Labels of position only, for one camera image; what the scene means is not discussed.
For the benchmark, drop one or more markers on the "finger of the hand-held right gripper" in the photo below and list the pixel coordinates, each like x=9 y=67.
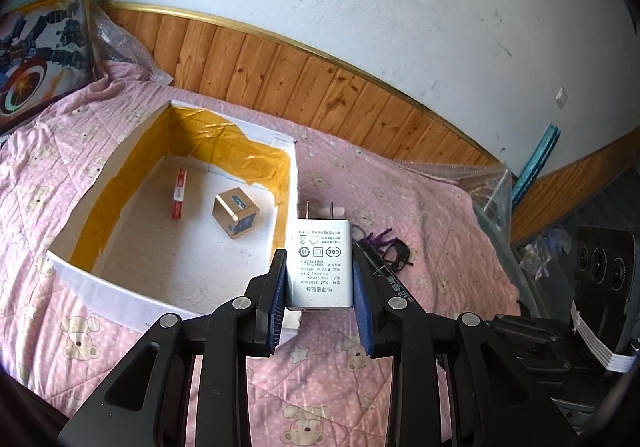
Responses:
x=545 y=357
x=525 y=327

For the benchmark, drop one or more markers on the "white charger plug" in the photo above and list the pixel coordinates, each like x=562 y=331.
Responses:
x=320 y=267

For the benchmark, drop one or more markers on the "teal strips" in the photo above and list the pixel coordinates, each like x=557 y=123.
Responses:
x=535 y=162

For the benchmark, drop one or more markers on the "small bubble wrap sheet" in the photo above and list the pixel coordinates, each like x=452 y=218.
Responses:
x=125 y=44

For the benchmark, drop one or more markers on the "large bubble wrap sheet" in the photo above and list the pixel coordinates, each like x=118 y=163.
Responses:
x=480 y=192

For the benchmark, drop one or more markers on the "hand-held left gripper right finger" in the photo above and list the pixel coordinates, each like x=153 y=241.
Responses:
x=362 y=309

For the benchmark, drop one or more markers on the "gold and blue small box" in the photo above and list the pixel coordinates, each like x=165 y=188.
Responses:
x=235 y=214

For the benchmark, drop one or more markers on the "white wall socket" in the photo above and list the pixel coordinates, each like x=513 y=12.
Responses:
x=562 y=98

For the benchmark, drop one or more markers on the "robot figure wall poster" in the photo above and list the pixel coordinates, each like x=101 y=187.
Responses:
x=45 y=52

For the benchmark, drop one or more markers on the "red and white small box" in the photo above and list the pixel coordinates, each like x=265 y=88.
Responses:
x=178 y=194

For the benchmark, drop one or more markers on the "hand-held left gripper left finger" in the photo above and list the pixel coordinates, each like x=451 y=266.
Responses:
x=277 y=299

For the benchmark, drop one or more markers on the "clear plastic bag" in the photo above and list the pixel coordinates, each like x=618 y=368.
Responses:
x=545 y=249

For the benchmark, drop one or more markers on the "white cardboard box yellow tape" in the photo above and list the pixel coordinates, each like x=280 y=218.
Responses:
x=165 y=207

